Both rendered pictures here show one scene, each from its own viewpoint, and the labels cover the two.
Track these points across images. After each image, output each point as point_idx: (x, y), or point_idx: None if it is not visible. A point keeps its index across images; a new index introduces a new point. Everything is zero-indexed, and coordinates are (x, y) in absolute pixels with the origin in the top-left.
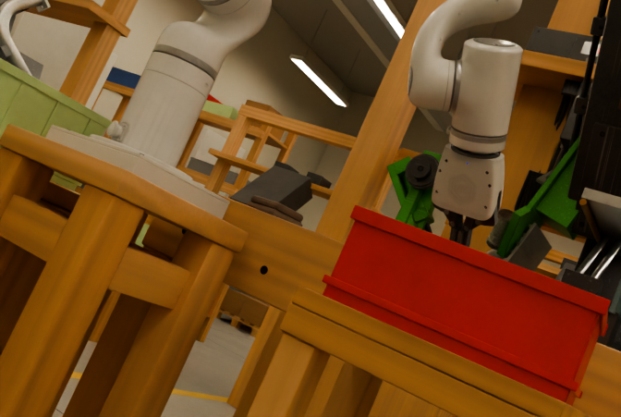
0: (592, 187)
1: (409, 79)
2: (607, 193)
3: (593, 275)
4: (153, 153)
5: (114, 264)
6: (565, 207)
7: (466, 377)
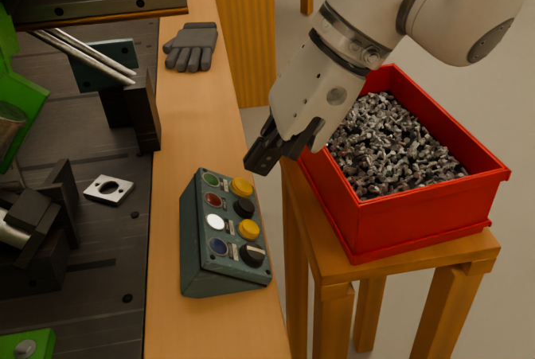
0: None
1: (501, 37)
2: None
3: (130, 70)
4: None
5: None
6: (4, 25)
7: None
